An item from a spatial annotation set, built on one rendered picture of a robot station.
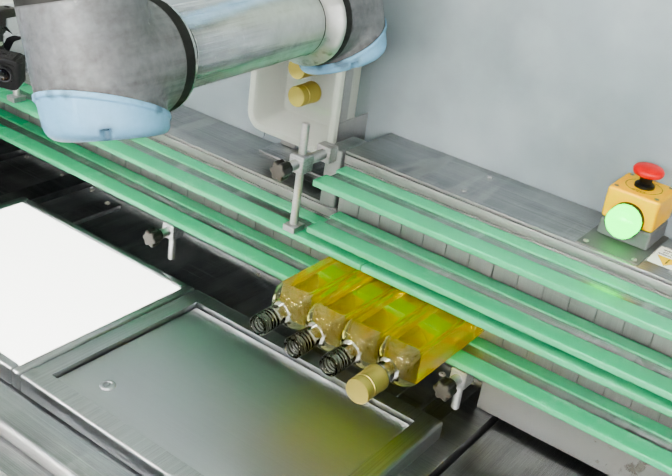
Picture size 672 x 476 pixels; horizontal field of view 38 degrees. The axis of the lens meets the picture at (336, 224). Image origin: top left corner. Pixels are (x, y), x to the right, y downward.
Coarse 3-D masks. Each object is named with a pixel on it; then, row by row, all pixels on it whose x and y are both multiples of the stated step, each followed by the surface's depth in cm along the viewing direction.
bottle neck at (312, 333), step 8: (304, 328) 127; (312, 328) 127; (320, 328) 127; (296, 336) 125; (304, 336) 125; (312, 336) 126; (320, 336) 127; (288, 344) 125; (296, 344) 124; (304, 344) 124; (312, 344) 126; (288, 352) 125; (296, 352) 125; (304, 352) 125
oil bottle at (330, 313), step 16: (352, 288) 134; (368, 288) 135; (384, 288) 136; (320, 304) 130; (336, 304) 130; (352, 304) 131; (368, 304) 132; (320, 320) 127; (336, 320) 127; (336, 336) 128
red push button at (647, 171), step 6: (642, 162) 127; (636, 168) 126; (642, 168) 125; (648, 168) 125; (654, 168) 125; (660, 168) 126; (636, 174) 126; (642, 174) 125; (648, 174) 125; (654, 174) 125; (660, 174) 125; (642, 180) 126; (648, 180) 126
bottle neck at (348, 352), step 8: (344, 344) 124; (352, 344) 124; (328, 352) 123; (336, 352) 122; (344, 352) 123; (352, 352) 123; (320, 360) 122; (328, 360) 123; (336, 360) 121; (344, 360) 122; (352, 360) 123; (320, 368) 123; (328, 368) 123; (336, 368) 121; (344, 368) 123; (328, 376) 122
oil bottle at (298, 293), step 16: (304, 272) 136; (320, 272) 136; (336, 272) 137; (352, 272) 138; (288, 288) 131; (304, 288) 132; (320, 288) 132; (336, 288) 135; (272, 304) 132; (288, 304) 130; (304, 304) 130; (288, 320) 130; (304, 320) 131
